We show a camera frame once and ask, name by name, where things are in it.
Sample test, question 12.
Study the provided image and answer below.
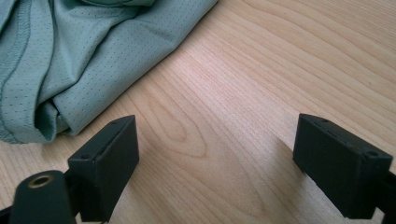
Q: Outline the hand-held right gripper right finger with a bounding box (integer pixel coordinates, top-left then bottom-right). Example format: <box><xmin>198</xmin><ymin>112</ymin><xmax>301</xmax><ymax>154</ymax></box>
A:
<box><xmin>292</xmin><ymin>113</ymin><xmax>394</xmax><ymax>219</ymax></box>

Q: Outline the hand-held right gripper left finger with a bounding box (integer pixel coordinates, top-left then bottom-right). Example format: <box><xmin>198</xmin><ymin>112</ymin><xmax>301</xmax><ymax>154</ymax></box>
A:
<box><xmin>67</xmin><ymin>115</ymin><xmax>140</xmax><ymax>223</ymax></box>

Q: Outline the green short-sleeved t-shirt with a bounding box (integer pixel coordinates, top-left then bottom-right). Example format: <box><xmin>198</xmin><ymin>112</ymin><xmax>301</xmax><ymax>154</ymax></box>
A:
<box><xmin>0</xmin><ymin>0</ymin><xmax>219</xmax><ymax>145</ymax></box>

